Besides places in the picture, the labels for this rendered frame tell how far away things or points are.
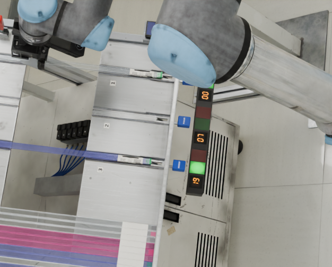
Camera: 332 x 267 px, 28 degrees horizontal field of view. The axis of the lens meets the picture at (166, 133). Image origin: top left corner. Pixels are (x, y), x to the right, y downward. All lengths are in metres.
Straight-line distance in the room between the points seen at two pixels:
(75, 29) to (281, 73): 0.46
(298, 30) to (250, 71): 1.34
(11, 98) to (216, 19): 0.78
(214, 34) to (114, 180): 0.67
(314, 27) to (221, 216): 0.72
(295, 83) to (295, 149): 1.14
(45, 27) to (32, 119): 0.93
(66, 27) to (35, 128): 0.92
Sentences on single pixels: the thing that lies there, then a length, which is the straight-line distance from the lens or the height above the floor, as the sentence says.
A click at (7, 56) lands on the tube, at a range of 1.70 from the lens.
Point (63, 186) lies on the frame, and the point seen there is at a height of 0.66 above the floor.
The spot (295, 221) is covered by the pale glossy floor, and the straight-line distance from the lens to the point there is 2.20.
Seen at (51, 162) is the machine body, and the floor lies 0.62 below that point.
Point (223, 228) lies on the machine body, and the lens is 2.24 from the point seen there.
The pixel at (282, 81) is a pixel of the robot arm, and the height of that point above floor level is 0.97.
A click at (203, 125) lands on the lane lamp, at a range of 1.63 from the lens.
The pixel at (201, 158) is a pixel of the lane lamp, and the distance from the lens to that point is 1.61.
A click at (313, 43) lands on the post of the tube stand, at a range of 2.35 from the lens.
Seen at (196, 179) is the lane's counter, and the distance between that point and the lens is 1.60.
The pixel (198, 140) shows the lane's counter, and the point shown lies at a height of 0.66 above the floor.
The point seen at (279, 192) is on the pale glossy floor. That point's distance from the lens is 2.26.
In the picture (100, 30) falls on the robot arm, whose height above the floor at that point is 1.06.
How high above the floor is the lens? 1.83
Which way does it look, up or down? 43 degrees down
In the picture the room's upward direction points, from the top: 69 degrees counter-clockwise
